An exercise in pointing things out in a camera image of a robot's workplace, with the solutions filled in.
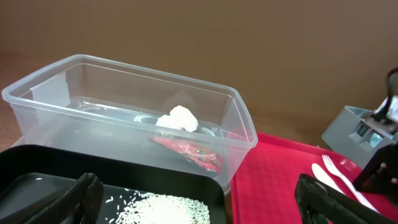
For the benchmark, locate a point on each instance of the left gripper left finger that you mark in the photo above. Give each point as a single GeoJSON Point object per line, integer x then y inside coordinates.
{"type": "Point", "coordinates": [81, 202]}

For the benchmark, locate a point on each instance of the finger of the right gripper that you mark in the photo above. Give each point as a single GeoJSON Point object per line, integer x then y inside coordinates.
{"type": "Point", "coordinates": [380, 174]}

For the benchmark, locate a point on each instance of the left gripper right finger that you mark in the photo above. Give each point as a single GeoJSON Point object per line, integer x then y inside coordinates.
{"type": "Point", "coordinates": [319, 203]}

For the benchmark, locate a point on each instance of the white plastic spoon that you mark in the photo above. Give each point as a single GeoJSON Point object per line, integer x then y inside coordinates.
{"type": "Point", "coordinates": [322, 176]}

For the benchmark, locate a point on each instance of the white plastic fork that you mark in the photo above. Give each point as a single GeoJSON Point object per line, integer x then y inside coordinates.
{"type": "Point", "coordinates": [333, 170]}

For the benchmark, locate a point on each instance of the rice and food scraps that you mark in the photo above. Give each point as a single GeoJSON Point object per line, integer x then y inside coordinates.
{"type": "Point", "coordinates": [128, 206]}

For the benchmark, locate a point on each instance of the red snack wrapper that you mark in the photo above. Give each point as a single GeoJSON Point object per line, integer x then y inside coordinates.
{"type": "Point", "coordinates": [201, 156]}

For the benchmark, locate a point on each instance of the white napkin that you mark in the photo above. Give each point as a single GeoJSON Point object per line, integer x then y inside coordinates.
{"type": "Point", "coordinates": [180, 118]}

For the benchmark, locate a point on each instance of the grey dishwasher rack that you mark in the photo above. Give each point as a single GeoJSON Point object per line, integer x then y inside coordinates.
{"type": "Point", "coordinates": [353, 136]}

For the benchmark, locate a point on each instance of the black waste tray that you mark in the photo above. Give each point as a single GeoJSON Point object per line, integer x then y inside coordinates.
{"type": "Point", "coordinates": [31, 172]}

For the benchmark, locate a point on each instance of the red serving tray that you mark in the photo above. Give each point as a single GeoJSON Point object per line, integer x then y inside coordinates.
{"type": "Point", "coordinates": [263, 188]}

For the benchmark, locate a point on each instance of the clear plastic bin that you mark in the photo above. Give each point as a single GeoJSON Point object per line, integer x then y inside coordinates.
{"type": "Point", "coordinates": [109, 109]}

